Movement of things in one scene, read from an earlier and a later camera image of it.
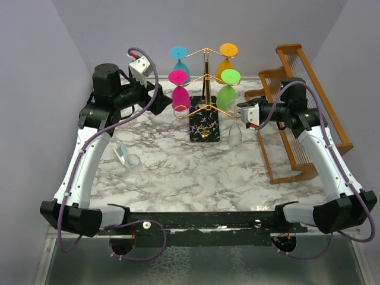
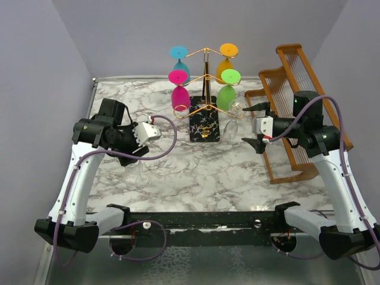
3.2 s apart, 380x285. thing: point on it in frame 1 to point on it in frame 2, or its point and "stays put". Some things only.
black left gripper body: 134,93 to 126,142
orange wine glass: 228,50 stays put
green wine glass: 226,95 stays put
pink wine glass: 180,97 stays put
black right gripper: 252,103 to 258,144
